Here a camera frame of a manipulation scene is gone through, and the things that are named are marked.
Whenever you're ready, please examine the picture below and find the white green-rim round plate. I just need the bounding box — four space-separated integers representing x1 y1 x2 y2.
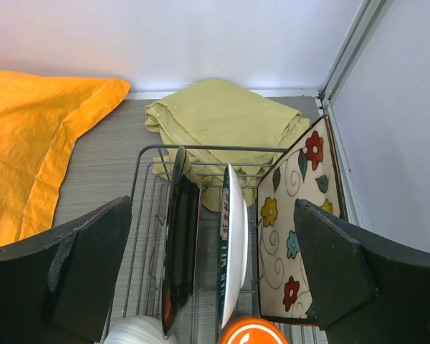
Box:
216 164 249 329

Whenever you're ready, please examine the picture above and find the black striped-rim round plate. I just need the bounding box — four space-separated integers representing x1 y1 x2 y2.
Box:
161 146 201 339

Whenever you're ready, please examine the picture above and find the square floral ceramic plate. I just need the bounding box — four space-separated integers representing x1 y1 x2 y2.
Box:
257 115 348 326

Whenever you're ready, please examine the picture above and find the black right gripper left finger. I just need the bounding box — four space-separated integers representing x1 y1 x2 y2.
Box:
0 196 132 343

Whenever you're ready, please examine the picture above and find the white ribbed bowl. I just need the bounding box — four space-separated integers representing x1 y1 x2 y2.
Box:
104 315 178 344

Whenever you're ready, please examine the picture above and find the orange Mickey Mouse pillow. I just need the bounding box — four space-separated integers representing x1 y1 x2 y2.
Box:
0 70 130 247

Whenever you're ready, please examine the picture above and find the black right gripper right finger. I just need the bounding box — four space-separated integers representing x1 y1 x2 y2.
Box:
294 199 430 343

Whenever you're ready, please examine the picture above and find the grey wire dish rack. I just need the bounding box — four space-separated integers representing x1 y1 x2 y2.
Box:
100 144 328 343

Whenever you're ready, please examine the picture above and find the orange mug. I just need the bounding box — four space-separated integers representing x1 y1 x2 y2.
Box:
217 317 289 344

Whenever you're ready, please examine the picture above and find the olive green folded cloth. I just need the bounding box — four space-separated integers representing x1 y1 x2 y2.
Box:
145 79 310 211

